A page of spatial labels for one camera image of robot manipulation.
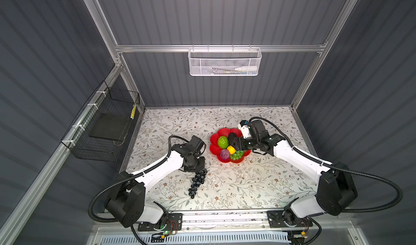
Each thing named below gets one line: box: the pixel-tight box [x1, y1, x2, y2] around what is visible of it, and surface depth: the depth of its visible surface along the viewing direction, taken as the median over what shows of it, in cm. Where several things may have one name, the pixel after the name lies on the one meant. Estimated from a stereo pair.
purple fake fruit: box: [219, 148, 230, 160], surface depth 93 cm
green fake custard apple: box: [217, 135, 229, 150], surface depth 97 cm
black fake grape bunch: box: [188, 168, 208, 199], surface depth 84 cm
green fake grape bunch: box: [229, 150, 245, 161], surface depth 93 cm
